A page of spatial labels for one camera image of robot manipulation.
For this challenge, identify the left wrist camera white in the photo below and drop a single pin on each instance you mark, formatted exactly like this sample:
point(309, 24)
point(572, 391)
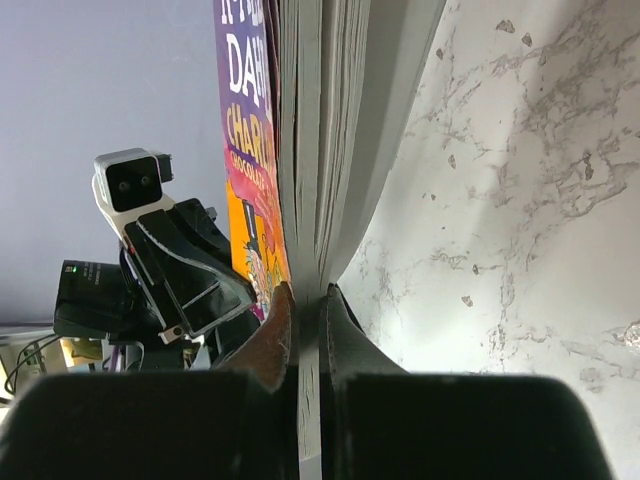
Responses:
point(128, 184)

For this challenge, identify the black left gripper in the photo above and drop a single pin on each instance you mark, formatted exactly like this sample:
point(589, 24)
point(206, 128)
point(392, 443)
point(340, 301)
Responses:
point(173, 282)

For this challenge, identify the Roald Dahl Charlie book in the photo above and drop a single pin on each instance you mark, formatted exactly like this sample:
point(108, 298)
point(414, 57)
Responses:
point(314, 99)

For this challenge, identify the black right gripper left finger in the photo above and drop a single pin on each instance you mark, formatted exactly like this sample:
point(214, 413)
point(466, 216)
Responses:
point(236, 421)

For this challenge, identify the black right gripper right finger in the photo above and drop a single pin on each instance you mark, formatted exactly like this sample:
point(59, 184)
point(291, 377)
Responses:
point(379, 421)

